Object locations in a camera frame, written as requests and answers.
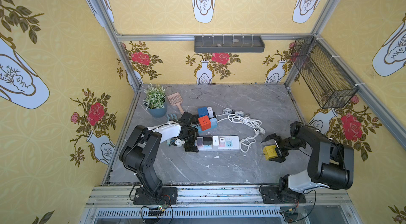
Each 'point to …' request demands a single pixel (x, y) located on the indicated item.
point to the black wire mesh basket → (328, 83)
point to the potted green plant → (154, 101)
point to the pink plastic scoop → (175, 99)
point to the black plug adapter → (207, 140)
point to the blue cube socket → (202, 112)
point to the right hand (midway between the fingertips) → (262, 148)
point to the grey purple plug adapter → (200, 141)
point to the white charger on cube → (210, 112)
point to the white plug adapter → (215, 140)
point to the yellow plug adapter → (270, 151)
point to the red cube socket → (204, 122)
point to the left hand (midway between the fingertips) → (200, 141)
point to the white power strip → (226, 143)
